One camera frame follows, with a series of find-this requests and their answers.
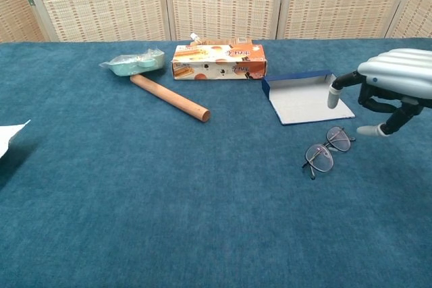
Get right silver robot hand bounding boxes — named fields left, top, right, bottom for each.
left=327, top=48, right=432, bottom=137

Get blue glasses case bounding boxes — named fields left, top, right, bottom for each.
left=261, top=69, right=356, bottom=126

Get black-framed eyeglasses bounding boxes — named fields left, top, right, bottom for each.
left=301, top=125, right=357, bottom=181

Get brown spout pouch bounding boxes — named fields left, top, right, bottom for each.
left=188, top=32, right=254, bottom=47

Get orange snack box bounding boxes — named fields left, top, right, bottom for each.
left=171, top=44, right=268, bottom=81

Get blue tablecloth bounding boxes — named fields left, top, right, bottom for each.
left=0, top=36, right=432, bottom=288

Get mint green dustpan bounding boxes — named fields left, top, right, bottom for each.
left=99, top=48, right=166, bottom=77

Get white snack bag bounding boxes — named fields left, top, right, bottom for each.
left=0, top=119, right=31, bottom=160

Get green dustpan wooden handle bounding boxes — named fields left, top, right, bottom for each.
left=130, top=74, right=211, bottom=123

